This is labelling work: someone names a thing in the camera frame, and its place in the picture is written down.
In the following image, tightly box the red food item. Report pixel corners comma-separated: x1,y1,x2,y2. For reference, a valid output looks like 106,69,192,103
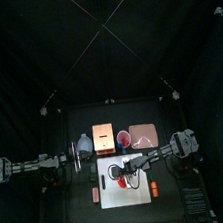
116,176,129,190

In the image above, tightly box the white translucent plastic jug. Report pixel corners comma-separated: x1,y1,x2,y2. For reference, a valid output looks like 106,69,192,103
75,132,95,156

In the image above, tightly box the dark green toy block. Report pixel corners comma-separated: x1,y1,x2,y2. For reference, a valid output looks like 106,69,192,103
87,162,100,182

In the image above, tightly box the white cutting board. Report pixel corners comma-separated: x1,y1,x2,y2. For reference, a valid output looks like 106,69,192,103
93,151,153,211

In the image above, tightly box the wooden box with slot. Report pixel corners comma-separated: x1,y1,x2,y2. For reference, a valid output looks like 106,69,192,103
90,121,118,156

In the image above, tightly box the red plastic cup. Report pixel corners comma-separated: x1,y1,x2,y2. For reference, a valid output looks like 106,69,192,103
115,129,133,150

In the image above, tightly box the pink square plastic container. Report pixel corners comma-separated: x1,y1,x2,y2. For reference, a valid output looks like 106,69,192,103
127,121,160,152

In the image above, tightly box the pink rectangular block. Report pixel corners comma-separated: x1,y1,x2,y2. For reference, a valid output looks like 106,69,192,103
91,186,102,204

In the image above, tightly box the orange toy carrot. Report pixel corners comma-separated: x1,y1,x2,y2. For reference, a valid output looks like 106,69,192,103
147,172,161,200

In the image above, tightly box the white text label sticker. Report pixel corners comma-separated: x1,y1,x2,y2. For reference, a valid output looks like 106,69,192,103
182,185,208,218

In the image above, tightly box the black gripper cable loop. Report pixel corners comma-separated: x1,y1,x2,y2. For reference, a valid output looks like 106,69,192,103
125,171,143,192

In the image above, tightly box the silver table corner bracket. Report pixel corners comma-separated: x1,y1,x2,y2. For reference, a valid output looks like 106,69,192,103
208,209,219,223

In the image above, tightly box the thin diagonal cord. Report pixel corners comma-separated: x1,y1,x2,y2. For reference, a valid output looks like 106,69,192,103
27,0,159,109
58,0,176,107

